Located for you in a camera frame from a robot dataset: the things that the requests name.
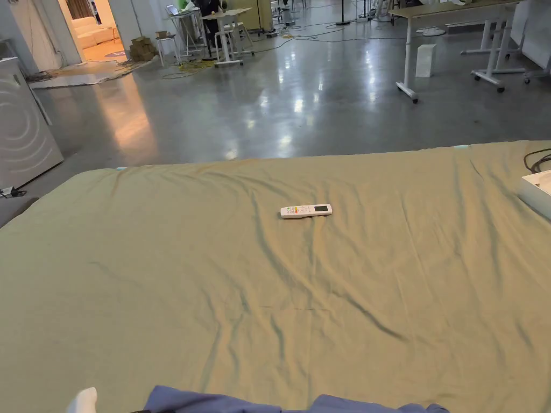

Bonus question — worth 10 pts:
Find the white flat box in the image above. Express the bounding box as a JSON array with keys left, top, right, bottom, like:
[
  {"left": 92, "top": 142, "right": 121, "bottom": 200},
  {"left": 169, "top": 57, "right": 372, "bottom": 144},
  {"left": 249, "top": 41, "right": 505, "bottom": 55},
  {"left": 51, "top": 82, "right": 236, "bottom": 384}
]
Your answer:
[{"left": 516, "top": 169, "right": 551, "bottom": 220}]

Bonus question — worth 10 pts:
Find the long white-legged table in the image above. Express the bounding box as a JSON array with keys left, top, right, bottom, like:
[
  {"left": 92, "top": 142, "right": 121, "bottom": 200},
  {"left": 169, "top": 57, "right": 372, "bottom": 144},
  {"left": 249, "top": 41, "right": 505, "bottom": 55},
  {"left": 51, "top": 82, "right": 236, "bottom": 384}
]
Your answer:
[{"left": 387, "top": 0, "right": 529, "bottom": 104}]

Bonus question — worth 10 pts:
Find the white sofa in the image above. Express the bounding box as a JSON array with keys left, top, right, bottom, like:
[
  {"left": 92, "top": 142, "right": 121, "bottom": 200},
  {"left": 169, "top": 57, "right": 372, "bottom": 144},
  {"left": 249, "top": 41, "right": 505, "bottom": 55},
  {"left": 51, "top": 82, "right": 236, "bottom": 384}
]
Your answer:
[{"left": 70, "top": 16, "right": 122, "bottom": 51}]

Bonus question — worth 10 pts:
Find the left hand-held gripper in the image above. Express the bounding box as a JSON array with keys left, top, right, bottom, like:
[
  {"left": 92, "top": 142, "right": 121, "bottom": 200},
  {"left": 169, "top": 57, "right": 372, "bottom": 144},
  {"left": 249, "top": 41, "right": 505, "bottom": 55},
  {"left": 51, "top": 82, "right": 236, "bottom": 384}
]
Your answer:
[{"left": 66, "top": 387, "right": 99, "bottom": 413}]

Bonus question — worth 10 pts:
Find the black cable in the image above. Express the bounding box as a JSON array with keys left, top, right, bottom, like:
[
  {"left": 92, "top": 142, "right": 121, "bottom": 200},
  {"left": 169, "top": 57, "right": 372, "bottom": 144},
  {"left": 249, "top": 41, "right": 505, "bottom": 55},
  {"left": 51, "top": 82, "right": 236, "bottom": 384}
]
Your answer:
[{"left": 522, "top": 148, "right": 551, "bottom": 174}]

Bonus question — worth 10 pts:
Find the bed with green sheet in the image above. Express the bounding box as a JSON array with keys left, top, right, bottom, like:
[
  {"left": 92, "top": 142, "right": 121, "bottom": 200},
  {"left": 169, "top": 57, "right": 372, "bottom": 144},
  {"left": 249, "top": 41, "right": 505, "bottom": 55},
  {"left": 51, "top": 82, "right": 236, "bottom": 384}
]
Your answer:
[{"left": 0, "top": 139, "right": 551, "bottom": 413}]

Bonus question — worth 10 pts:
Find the white remote control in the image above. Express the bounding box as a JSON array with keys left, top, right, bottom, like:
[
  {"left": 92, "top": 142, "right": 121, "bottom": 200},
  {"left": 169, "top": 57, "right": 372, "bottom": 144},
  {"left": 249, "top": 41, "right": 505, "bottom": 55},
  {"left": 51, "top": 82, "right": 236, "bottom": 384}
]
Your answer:
[{"left": 280, "top": 204, "right": 333, "bottom": 219}]

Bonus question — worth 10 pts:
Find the table with laptop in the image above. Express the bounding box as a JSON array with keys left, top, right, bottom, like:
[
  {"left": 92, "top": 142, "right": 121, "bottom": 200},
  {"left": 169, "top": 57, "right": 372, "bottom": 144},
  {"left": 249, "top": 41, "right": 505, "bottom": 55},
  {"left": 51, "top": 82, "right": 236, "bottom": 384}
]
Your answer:
[{"left": 165, "top": 4, "right": 204, "bottom": 58}]

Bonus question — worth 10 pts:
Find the white carton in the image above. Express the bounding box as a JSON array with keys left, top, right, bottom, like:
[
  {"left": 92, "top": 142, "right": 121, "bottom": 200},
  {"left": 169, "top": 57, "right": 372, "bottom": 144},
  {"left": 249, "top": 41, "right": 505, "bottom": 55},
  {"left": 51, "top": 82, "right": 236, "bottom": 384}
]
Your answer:
[{"left": 415, "top": 43, "right": 437, "bottom": 79}]

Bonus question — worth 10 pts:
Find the yellow cable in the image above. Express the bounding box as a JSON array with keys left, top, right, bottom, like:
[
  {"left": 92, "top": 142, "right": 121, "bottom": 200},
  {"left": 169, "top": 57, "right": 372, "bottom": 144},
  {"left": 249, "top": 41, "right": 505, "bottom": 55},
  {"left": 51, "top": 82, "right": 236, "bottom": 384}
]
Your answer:
[{"left": 161, "top": 59, "right": 217, "bottom": 81}]

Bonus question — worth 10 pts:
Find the white stool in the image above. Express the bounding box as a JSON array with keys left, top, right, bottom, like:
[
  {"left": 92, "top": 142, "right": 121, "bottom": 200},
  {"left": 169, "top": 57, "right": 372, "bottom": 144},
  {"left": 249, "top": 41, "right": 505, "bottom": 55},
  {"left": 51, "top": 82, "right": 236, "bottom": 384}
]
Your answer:
[{"left": 155, "top": 34, "right": 179, "bottom": 68}]

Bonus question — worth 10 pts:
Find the blue garment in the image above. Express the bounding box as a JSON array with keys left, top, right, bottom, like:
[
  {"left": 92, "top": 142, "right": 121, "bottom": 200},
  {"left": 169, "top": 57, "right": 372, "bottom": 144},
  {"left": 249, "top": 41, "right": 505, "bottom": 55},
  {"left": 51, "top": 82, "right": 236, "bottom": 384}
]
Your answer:
[{"left": 143, "top": 385, "right": 450, "bottom": 413}]

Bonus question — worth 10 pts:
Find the stack of brown cartons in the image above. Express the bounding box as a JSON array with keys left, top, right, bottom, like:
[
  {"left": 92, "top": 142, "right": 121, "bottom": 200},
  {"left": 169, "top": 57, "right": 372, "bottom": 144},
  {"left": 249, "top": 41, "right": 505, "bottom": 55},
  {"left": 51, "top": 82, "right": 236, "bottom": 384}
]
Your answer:
[{"left": 129, "top": 36, "right": 157, "bottom": 63}]

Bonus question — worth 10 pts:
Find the small wooden-top table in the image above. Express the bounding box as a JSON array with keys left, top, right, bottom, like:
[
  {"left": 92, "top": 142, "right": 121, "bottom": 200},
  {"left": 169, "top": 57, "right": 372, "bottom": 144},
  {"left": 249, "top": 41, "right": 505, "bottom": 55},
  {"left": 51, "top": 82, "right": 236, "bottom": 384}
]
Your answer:
[{"left": 201, "top": 7, "right": 256, "bottom": 68}]

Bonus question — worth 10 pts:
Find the white washing machine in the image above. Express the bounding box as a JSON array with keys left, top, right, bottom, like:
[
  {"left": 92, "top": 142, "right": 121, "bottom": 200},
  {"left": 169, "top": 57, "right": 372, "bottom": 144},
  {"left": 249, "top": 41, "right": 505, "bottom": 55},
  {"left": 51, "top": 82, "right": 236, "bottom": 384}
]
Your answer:
[{"left": 0, "top": 57, "right": 65, "bottom": 190}]

